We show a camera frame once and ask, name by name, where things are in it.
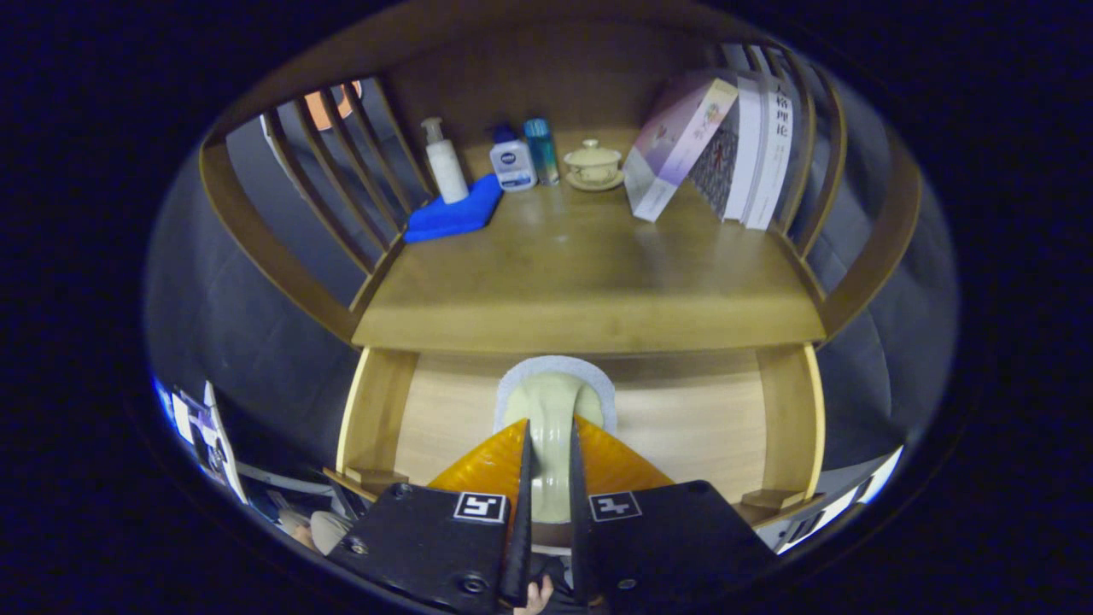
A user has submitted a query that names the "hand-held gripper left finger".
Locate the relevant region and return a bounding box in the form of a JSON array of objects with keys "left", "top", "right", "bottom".
[{"left": 324, "top": 417, "right": 535, "bottom": 614}]

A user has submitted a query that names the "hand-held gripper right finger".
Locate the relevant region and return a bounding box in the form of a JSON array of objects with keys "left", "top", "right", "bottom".
[{"left": 568, "top": 414, "right": 778, "bottom": 612}]

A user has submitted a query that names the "pale green brush grey base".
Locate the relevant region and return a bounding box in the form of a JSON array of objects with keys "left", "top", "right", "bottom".
[{"left": 494, "top": 355, "right": 617, "bottom": 524}]

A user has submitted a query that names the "brown wooden drawer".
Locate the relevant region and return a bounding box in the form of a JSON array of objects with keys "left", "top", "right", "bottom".
[{"left": 323, "top": 342, "right": 827, "bottom": 548}]

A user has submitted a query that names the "wooden countertop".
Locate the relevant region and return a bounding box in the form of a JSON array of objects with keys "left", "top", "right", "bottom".
[{"left": 352, "top": 167, "right": 827, "bottom": 353}]

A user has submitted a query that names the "brown wooden cabinet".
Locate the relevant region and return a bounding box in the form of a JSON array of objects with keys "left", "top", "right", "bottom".
[{"left": 198, "top": 0, "right": 927, "bottom": 355}]

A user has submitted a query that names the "beige rounded object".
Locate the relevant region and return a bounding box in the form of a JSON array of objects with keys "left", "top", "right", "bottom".
[{"left": 307, "top": 510, "right": 370, "bottom": 556}]

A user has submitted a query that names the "white striped panel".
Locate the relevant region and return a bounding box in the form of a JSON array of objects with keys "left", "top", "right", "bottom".
[{"left": 756, "top": 444, "right": 906, "bottom": 554}]

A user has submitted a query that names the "blue folded cloth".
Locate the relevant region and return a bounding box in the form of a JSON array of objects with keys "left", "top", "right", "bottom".
[{"left": 403, "top": 173, "right": 505, "bottom": 244}]

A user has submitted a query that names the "beige lidded teacup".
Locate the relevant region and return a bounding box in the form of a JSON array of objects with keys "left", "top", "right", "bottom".
[{"left": 563, "top": 139, "right": 625, "bottom": 192}]

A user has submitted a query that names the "white lotion bottle blue cap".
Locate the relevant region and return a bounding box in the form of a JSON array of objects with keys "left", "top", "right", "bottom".
[{"left": 488, "top": 125, "right": 539, "bottom": 192}]

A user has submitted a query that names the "white pump bottle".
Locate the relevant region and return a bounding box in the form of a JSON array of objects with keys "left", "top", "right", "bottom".
[{"left": 420, "top": 117, "right": 471, "bottom": 205}]

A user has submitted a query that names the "teal slim bottle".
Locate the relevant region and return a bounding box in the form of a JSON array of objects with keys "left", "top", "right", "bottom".
[{"left": 523, "top": 118, "right": 561, "bottom": 187}]

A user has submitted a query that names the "dark patterned book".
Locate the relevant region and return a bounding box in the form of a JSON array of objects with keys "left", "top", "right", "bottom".
[{"left": 687, "top": 120, "right": 742, "bottom": 219}]

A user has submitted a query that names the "purple white flat box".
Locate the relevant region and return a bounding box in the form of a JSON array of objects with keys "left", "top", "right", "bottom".
[{"left": 622, "top": 75, "right": 740, "bottom": 224}]

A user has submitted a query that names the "white book black lettering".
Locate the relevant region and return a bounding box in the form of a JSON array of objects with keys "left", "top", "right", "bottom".
[{"left": 745, "top": 75, "right": 795, "bottom": 231}]

